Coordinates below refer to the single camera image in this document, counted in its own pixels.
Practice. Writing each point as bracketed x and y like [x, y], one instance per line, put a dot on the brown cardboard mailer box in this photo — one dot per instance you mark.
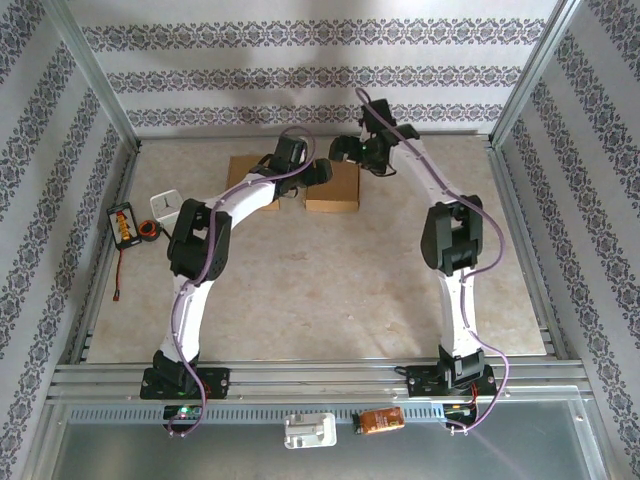
[334, 192]
[245, 172]

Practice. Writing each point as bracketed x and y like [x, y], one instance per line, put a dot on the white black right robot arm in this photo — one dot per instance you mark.
[450, 235]

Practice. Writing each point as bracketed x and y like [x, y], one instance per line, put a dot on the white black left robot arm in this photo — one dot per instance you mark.
[200, 240]

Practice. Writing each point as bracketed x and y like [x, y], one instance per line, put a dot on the white square desk clock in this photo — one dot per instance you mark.
[164, 204]

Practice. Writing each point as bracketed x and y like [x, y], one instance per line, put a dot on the black orange tape roll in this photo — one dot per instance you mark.
[149, 231]

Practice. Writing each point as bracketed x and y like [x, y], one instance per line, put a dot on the black device with orange print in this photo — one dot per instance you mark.
[124, 225]

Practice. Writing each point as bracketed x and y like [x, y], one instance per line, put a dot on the orange battery pack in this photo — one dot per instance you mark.
[380, 420]

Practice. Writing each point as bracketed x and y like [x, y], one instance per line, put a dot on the circuit board with green light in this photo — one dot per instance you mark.
[182, 412]

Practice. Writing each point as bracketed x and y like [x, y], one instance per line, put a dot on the grey metal sheet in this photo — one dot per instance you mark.
[150, 455]

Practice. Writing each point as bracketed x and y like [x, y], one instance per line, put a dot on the aluminium frame rail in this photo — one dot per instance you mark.
[104, 262]
[225, 135]
[504, 175]

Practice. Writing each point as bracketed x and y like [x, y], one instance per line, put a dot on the aluminium frame post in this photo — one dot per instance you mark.
[532, 75]
[95, 75]

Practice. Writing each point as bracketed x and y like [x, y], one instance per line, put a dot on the aluminium mounting rail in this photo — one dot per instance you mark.
[310, 382]

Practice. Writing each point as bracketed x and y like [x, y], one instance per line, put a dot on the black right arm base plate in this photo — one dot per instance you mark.
[420, 382]

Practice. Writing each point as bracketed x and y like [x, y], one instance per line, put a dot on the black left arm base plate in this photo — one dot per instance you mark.
[220, 382]

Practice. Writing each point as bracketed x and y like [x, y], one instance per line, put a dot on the white plastic bracket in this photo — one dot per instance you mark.
[310, 430]

